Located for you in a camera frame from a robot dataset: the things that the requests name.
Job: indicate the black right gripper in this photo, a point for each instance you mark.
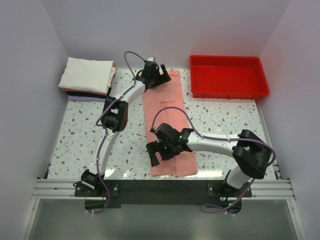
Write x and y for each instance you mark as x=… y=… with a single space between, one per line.
x=155 y=146

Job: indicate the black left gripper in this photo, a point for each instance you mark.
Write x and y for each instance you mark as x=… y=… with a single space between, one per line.
x=163 y=78

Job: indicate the salmon pink t shirt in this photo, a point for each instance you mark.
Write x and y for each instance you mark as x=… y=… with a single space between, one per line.
x=168 y=94

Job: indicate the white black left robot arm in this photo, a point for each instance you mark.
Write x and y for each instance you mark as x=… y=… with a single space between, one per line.
x=114 y=118

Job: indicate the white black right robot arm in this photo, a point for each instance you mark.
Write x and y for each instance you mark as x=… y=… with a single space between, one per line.
x=252 y=155

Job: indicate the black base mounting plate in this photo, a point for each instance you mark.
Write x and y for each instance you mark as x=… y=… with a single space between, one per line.
x=159 y=192

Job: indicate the red plastic tray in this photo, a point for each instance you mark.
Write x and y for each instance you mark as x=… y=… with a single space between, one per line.
x=227 y=77

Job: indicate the white folded t shirt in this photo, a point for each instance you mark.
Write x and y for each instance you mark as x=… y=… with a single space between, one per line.
x=86 y=75

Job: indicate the lavender folded t shirt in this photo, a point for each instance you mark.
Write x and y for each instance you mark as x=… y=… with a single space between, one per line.
x=85 y=99

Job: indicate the black folded t shirt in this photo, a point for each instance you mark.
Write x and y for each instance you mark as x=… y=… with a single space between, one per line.
x=88 y=94

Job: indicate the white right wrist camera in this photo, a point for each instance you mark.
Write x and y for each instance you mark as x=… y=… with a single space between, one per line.
x=153 y=130

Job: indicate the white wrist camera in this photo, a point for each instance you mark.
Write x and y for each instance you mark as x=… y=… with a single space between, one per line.
x=152 y=58
x=153 y=130

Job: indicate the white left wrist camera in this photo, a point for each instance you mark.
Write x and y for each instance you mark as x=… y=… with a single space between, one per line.
x=152 y=58

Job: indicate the aluminium frame rail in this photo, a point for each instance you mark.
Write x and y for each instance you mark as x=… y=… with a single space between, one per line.
x=54 y=189

